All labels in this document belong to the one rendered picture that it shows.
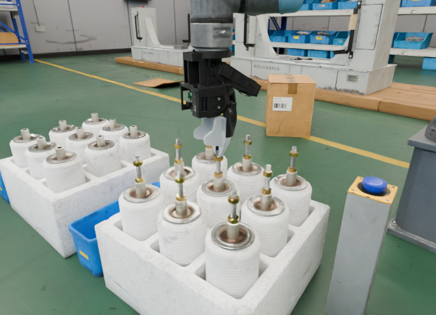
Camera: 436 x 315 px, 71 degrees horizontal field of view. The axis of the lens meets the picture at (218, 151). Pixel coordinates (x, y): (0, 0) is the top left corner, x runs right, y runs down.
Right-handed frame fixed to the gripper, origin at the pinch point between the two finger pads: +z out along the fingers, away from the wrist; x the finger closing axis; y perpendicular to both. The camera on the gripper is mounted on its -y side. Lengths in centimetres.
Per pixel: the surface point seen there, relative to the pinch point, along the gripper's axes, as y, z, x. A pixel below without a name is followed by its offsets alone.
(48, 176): 31.8, 12.8, -34.2
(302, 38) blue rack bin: -402, 0, -354
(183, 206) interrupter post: 11.8, 7.2, 5.3
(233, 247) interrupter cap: 9.4, 8.9, 18.1
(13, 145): 39, 10, -56
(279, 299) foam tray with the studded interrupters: 0.5, 23.2, 20.7
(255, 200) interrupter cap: -2.7, 9.0, 8.7
